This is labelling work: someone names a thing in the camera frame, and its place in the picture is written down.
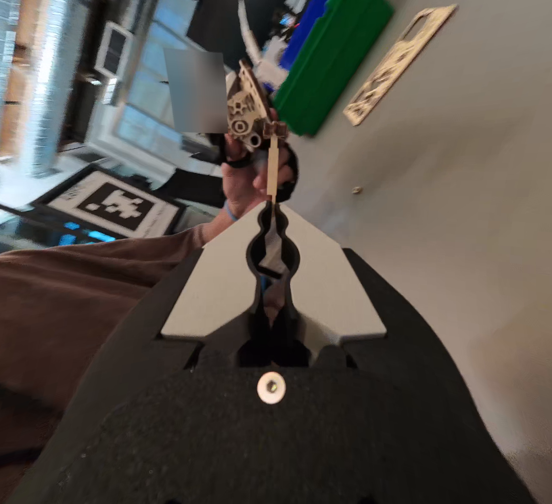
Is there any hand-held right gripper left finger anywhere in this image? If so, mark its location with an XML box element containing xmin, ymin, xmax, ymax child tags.
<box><xmin>160</xmin><ymin>201</ymin><xmax>277</xmax><ymax>344</ymax></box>

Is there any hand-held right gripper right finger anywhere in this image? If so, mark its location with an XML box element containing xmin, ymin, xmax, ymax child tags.
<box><xmin>276</xmin><ymin>203</ymin><xmax>387</xmax><ymax>354</ymax></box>

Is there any wooden axle stick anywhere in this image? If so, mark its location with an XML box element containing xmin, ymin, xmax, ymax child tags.
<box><xmin>259</xmin><ymin>121</ymin><xmax>289</xmax><ymax>274</ymax></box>

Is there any small wooden puzzle piece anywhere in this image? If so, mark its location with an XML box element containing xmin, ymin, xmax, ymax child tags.
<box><xmin>226</xmin><ymin>60</ymin><xmax>274</xmax><ymax>152</ymax></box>

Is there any person's left forearm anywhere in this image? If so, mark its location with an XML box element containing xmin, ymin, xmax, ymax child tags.
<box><xmin>0</xmin><ymin>211</ymin><xmax>242</xmax><ymax>410</ymax></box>

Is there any laser-cut wooden parts sheet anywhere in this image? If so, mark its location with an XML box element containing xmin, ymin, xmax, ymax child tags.
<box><xmin>344</xmin><ymin>5</ymin><xmax>458</xmax><ymax>126</ymax></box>

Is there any person's left hand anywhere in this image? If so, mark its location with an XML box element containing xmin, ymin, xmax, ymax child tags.
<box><xmin>222</xmin><ymin>133</ymin><xmax>295</xmax><ymax>222</ymax></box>

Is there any green plastic bin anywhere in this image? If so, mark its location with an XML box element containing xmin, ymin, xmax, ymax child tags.
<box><xmin>273</xmin><ymin>0</ymin><xmax>394</xmax><ymax>137</ymax></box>

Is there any framed fiducial marker board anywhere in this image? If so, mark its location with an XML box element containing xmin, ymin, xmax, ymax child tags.
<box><xmin>32</xmin><ymin>168</ymin><xmax>186</xmax><ymax>238</ymax></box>

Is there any blue plastic bin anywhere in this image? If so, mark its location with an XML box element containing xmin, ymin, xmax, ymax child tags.
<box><xmin>279</xmin><ymin>0</ymin><xmax>361</xmax><ymax>71</ymax></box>

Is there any white framed wall panel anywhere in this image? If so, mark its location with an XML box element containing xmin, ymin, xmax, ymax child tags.
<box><xmin>94</xmin><ymin>21</ymin><xmax>133</xmax><ymax>78</ymax></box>

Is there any silver ventilation duct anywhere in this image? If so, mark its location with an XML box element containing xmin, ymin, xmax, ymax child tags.
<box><xmin>24</xmin><ymin>0</ymin><xmax>85</xmax><ymax>177</ymax></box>

